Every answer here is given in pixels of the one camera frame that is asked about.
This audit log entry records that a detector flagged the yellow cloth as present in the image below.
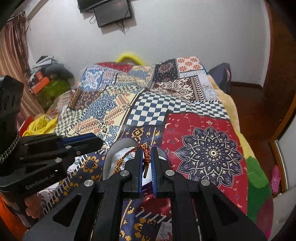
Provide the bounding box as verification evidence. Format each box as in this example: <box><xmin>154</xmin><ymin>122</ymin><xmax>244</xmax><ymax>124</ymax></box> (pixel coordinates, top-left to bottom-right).
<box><xmin>22</xmin><ymin>114</ymin><xmax>59</xmax><ymax>137</ymax></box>

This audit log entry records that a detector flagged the orange box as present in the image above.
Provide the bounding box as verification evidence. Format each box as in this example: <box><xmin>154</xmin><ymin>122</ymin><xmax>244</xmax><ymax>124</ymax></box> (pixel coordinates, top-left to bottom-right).
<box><xmin>33</xmin><ymin>77</ymin><xmax>50</xmax><ymax>94</ymax></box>

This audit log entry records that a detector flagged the purple heart-shaped tin box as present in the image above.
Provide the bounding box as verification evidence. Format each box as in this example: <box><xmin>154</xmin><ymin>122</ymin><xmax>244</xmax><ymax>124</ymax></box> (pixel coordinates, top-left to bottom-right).
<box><xmin>102</xmin><ymin>136</ymin><xmax>171</xmax><ymax>193</ymax></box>

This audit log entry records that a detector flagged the red gold braided bracelet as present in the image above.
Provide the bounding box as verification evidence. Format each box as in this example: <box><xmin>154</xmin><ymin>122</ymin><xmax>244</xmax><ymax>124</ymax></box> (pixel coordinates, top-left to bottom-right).
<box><xmin>112</xmin><ymin>143</ymin><xmax>151</xmax><ymax>179</ymax></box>

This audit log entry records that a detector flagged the left hand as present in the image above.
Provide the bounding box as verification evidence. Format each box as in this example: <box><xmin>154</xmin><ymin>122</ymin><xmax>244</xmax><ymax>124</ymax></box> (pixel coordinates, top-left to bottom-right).
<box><xmin>25</xmin><ymin>194</ymin><xmax>43</xmax><ymax>219</ymax></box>

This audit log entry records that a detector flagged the green bag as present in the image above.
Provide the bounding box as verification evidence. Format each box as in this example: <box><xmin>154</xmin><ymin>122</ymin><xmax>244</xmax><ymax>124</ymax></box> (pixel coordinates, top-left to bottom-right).
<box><xmin>36</xmin><ymin>79</ymin><xmax>70</xmax><ymax>109</ymax></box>

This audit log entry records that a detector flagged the black wall-mounted monitor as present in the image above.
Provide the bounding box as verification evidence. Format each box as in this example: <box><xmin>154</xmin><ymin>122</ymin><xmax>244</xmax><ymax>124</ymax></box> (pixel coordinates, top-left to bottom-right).
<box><xmin>77</xmin><ymin>0</ymin><xmax>132</xmax><ymax>28</ymax></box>

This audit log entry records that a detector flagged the grey cloth pile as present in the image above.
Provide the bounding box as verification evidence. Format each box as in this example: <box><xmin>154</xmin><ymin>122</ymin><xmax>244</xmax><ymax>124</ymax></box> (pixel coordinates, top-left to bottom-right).
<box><xmin>31</xmin><ymin>56</ymin><xmax>74</xmax><ymax>79</ymax></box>

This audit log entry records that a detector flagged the dark purple pillow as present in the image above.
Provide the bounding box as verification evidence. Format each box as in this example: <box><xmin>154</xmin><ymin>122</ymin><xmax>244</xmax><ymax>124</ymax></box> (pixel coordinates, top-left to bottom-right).
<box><xmin>208</xmin><ymin>63</ymin><xmax>231</xmax><ymax>94</ymax></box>

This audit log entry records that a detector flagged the pink croc shoe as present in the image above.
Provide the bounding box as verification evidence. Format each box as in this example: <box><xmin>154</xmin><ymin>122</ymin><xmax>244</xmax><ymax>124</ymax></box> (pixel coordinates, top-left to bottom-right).
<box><xmin>270</xmin><ymin>165</ymin><xmax>281</xmax><ymax>194</ymax></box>

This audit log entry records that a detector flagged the striped brown curtain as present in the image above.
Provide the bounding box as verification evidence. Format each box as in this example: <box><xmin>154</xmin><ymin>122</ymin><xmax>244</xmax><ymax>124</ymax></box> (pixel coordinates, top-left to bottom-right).
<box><xmin>1</xmin><ymin>14</ymin><xmax>44</xmax><ymax>126</ymax></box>

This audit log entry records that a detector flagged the colourful patchwork bedspread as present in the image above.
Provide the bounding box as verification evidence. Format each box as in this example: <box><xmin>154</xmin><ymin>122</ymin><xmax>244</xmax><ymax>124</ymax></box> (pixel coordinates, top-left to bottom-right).
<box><xmin>39</xmin><ymin>56</ymin><xmax>249</xmax><ymax>241</ymax></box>

